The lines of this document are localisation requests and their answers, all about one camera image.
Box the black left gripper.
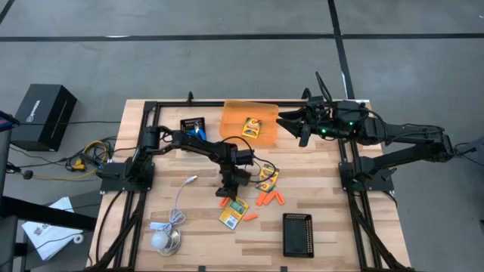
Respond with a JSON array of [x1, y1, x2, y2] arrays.
[[216, 165, 253, 202]]

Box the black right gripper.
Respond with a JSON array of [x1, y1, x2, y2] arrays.
[[275, 107, 342, 148]]

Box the yellow crayon box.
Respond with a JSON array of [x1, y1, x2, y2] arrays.
[[218, 196, 250, 230], [255, 163, 281, 193], [240, 116, 263, 140]]

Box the orange translucent plastic bin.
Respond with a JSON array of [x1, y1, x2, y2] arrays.
[[219, 99, 280, 146]]

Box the blue-handled pliers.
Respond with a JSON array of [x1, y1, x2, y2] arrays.
[[187, 122, 207, 142]]

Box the small black mesh basket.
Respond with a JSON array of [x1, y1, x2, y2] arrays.
[[179, 116, 207, 141]]

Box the brass round lamp base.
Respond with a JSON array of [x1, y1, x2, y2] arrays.
[[154, 227, 182, 258]]

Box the white round lamp bulb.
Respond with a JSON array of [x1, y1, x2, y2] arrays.
[[150, 230, 170, 250]]

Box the large black mesh basket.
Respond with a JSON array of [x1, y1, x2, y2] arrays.
[[282, 212, 315, 259]]

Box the white paper sheets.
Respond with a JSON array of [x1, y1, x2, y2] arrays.
[[21, 196, 84, 261]]

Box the black desk bar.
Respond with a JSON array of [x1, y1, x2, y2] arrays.
[[0, 195, 98, 232]]

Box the black cardboard box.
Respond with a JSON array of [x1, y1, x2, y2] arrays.
[[10, 83, 78, 153]]

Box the computer monitor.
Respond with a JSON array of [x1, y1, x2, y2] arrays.
[[0, 110, 21, 133]]

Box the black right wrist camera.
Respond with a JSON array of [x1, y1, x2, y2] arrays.
[[306, 95, 327, 113]]

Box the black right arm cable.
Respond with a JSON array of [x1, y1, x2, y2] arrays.
[[315, 70, 334, 104]]

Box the white USB cable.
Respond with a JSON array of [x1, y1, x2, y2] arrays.
[[149, 175, 199, 255]]

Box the black aluminium table frame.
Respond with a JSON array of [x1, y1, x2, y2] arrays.
[[85, 98, 417, 272]]

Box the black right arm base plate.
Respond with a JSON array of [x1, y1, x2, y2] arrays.
[[338, 160, 395, 193]]

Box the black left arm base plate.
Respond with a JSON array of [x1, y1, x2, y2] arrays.
[[99, 162, 156, 193]]

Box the yellow cable with connector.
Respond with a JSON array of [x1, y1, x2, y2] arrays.
[[32, 140, 111, 181]]

